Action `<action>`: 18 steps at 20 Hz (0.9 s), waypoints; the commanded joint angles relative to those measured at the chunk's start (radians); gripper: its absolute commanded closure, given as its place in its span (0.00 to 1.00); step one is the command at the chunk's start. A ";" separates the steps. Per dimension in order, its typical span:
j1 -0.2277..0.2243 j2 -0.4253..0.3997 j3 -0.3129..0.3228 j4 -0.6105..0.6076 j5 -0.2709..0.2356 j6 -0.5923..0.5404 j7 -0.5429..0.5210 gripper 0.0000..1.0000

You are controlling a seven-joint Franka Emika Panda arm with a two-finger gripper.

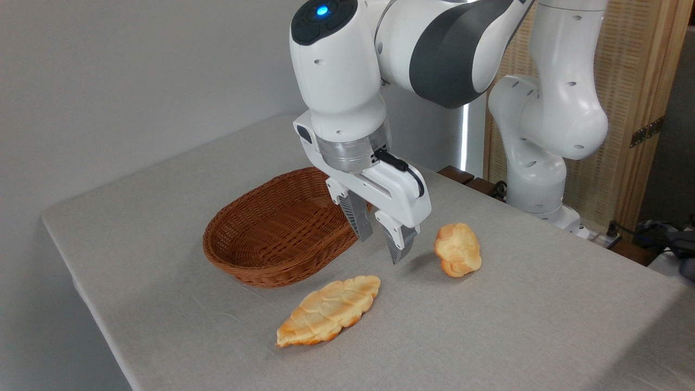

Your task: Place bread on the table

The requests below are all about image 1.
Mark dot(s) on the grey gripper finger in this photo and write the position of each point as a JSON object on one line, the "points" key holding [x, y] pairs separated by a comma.
{"points": [[396, 241], [357, 217]]}

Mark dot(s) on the round golden bread roll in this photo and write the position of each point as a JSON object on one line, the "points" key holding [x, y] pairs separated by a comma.
{"points": [[459, 251]]}

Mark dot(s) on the long braided bread loaf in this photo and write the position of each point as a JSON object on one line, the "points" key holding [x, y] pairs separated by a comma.
{"points": [[326, 312]]}

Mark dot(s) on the brown wicker basket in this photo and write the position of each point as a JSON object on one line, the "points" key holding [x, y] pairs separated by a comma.
{"points": [[271, 228]]}

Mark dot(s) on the dark brown wooden block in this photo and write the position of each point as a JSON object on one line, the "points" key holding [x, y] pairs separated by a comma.
{"points": [[480, 186], [456, 175]]}

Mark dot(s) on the grey tablecloth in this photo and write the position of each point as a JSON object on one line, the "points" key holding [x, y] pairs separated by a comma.
{"points": [[488, 326]]}

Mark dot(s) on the white power strip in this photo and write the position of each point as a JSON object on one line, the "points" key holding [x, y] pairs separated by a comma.
{"points": [[604, 240]]}

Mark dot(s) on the wooden woven screen panel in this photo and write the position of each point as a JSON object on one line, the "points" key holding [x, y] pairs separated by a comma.
{"points": [[630, 65]]}

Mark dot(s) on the black power plug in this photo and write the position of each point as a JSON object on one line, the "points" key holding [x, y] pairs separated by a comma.
{"points": [[612, 229]]}

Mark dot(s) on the brown wooden board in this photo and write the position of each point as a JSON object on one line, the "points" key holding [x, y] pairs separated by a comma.
{"points": [[635, 252]]}

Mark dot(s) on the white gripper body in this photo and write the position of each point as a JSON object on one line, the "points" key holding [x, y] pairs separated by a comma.
{"points": [[396, 193]]}

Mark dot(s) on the dark metal hinge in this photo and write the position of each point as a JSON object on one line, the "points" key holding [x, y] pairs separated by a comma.
{"points": [[646, 132]]}

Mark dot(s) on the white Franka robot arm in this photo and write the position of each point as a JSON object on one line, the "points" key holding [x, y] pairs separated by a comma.
{"points": [[342, 76]]}

